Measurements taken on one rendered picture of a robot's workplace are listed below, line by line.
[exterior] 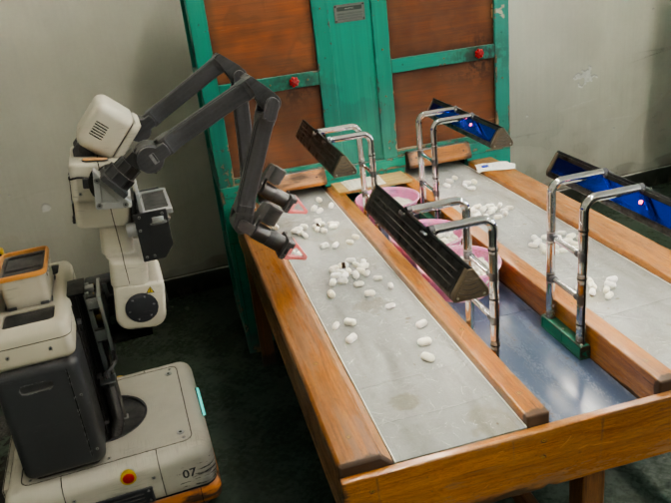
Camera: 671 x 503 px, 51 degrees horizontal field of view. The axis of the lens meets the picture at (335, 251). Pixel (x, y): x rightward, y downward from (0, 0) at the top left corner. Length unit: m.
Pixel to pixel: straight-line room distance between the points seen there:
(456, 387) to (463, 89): 1.83
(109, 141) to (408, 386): 1.14
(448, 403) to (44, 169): 2.74
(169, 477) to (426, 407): 1.10
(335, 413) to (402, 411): 0.15
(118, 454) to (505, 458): 1.37
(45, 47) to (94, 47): 0.22
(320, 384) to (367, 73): 1.71
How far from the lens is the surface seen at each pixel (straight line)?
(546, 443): 1.63
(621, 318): 2.03
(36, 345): 2.26
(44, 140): 3.88
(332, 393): 1.70
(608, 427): 1.70
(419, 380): 1.76
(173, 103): 2.51
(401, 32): 3.14
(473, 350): 1.82
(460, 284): 1.44
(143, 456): 2.48
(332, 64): 3.05
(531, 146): 4.68
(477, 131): 2.61
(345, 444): 1.54
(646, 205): 1.85
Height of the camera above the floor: 1.72
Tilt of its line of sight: 23 degrees down
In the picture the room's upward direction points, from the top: 7 degrees counter-clockwise
